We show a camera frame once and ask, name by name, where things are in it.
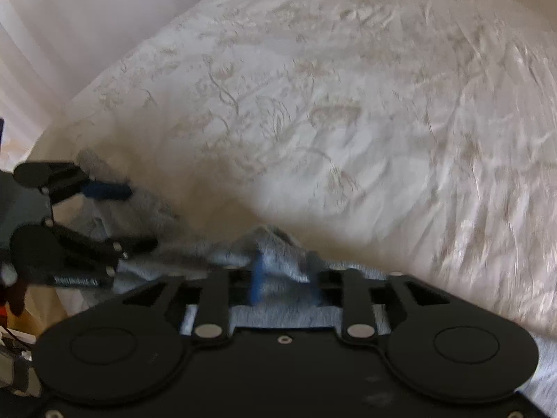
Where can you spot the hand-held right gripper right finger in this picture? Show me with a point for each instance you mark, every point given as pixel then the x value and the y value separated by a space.
pixel 317 294

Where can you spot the light blue pants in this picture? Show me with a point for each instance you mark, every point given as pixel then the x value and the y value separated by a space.
pixel 278 248

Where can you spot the white curtain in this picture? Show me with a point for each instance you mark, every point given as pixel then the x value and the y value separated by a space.
pixel 52 30

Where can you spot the white floral bedspread bed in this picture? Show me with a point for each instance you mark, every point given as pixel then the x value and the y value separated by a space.
pixel 330 109

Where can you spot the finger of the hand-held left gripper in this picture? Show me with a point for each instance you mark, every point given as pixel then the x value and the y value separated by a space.
pixel 106 190
pixel 130 246

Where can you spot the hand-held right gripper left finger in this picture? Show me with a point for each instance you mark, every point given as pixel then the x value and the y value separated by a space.
pixel 257 285

